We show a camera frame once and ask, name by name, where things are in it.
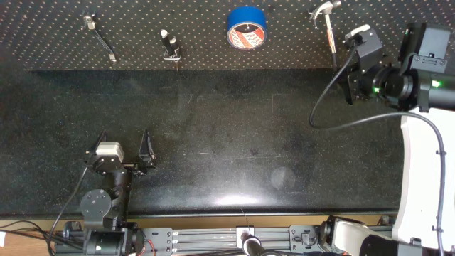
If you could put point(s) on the black and white pliers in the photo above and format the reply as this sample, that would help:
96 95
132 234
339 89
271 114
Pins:
167 44

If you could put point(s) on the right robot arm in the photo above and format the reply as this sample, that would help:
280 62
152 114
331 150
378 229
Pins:
423 160

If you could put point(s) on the hammer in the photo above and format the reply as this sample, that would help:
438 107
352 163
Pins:
330 35

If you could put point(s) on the wrench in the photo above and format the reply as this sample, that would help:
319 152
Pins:
101 39

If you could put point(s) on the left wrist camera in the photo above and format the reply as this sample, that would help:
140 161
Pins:
110 150

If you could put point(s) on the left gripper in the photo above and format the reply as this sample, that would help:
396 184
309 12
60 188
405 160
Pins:
106 166

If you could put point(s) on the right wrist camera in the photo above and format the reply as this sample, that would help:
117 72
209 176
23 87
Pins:
356 31

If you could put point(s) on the black pegboard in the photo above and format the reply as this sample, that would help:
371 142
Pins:
53 42

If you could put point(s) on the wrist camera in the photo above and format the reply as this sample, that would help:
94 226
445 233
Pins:
356 31
110 150

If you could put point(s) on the white paper tag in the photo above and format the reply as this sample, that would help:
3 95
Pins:
2 239

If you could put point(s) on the roll of blue tape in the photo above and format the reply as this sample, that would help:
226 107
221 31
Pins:
245 16

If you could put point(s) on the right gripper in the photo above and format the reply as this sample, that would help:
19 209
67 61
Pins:
369 49

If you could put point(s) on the mounting rail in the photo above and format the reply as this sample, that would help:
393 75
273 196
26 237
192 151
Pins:
206 236

